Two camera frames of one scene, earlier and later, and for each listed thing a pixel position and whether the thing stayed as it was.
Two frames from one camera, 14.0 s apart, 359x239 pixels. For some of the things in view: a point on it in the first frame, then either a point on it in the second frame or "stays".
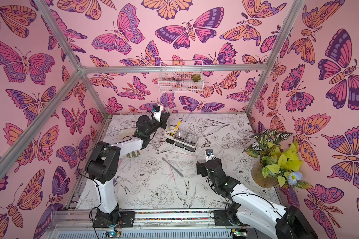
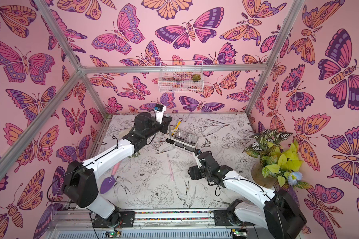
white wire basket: [181, 76] stays
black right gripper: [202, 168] -> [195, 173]
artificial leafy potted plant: [276, 163] stays
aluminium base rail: [79, 224] stays
